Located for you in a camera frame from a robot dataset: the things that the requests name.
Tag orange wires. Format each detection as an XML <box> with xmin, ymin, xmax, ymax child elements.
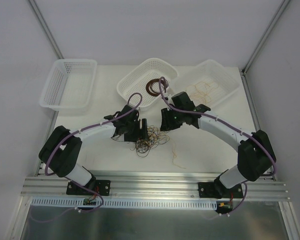
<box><xmin>184</xmin><ymin>81</ymin><xmax>220</xmax><ymax>105</ymax></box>

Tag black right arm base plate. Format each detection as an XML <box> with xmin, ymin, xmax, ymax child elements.
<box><xmin>198</xmin><ymin>182</ymin><xmax>244</xmax><ymax>199</ymax></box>

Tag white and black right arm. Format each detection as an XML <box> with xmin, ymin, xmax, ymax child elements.
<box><xmin>160</xmin><ymin>91</ymin><xmax>277</xmax><ymax>199</ymax></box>

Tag aluminium frame post right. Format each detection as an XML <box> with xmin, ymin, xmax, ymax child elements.
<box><xmin>242</xmin><ymin>0</ymin><xmax>291</xmax><ymax>76</ymax></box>

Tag white basket left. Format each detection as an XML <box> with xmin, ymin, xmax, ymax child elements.
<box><xmin>39</xmin><ymin>58</ymin><xmax>98</xmax><ymax>115</ymax></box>

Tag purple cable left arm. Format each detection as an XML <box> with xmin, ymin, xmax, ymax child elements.
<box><xmin>44</xmin><ymin>92</ymin><xmax>143</xmax><ymax>177</ymax></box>

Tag white basket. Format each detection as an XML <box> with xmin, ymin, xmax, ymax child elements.
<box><xmin>39</xmin><ymin>58</ymin><xmax>98</xmax><ymax>115</ymax></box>
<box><xmin>116</xmin><ymin>58</ymin><xmax>179</xmax><ymax>112</ymax></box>
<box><xmin>169</xmin><ymin>59</ymin><xmax>240</xmax><ymax>108</ymax></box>

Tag brown wire coil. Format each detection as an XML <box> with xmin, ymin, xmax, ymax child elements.
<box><xmin>145</xmin><ymin>77</ymin><xmax>170</xmax><ymax>97</ymax></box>

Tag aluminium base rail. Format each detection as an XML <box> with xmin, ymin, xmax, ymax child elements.
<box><xmin>20</xmin><ymin>170</ymin><xmax>292</xmax><ymax>202</ymax></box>

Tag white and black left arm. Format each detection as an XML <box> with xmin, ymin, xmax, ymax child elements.
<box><xmin>38</xmin><ymin>104</ymin><xmax>149</xmax><ymax>196</ymax></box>

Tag brown yellow wire ball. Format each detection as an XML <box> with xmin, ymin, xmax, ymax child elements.
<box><xmin>111</xmin><ymin>124</ymin><xmax>175</xmax><ymax>159</ymax></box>

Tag small green circuit board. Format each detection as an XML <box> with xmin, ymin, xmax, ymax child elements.
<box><xmin>83</xmin><ymin>198</ymin><xmax>98</xmax><ymax>206</ymax></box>

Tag white slotted cable duct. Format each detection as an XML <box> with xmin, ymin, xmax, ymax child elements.
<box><xmin>31</xmin><ymin>197</ymin><xmax>217</xmax><ymax>211</ymax></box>

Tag white basket middle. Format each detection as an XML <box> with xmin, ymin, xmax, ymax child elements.
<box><xmin>116</xmin><ymin>58</ymin><xmax>179</xmax><ymax>112</ymax></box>

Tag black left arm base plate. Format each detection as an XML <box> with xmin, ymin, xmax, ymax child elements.
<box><xmin>66</xmin><ymin>179</ymin><xmax>111</xmax><ymax>196</ymax></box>

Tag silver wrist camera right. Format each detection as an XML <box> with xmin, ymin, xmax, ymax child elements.
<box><xmin>163</xmin><ymin>92</ymin><xmax>174</xmax><ymax>104</ymax></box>

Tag small connector board right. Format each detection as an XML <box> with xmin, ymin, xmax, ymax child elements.
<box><xmin>218</xmin><ymin>202</ymin><xmax>233</xmax><ymax>209</ymax></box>

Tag white basket right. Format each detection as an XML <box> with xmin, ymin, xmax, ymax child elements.
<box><xmin>169</xmin><ymin>59</ymin><xmax>240</xmax><ymax>108</ymax></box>

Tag orange wire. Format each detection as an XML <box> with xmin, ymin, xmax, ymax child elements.
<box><xmin>170</xmin><ymin>139</ymin><xmax>187</xmax><ymax>170</ymax></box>

